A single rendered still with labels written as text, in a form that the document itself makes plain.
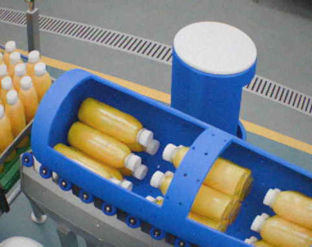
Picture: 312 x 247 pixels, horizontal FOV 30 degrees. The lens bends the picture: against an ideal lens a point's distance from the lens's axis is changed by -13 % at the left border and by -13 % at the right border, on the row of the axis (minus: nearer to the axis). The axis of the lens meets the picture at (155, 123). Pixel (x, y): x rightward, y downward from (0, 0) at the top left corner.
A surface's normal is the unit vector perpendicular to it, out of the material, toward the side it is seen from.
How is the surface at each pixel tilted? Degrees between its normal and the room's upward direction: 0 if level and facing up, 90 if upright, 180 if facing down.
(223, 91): 90
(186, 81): 90
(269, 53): 0
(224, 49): 0
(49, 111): 38
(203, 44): 0
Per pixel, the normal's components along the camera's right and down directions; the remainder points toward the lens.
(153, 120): -0.52, 0.55
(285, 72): 0.01, -0.70
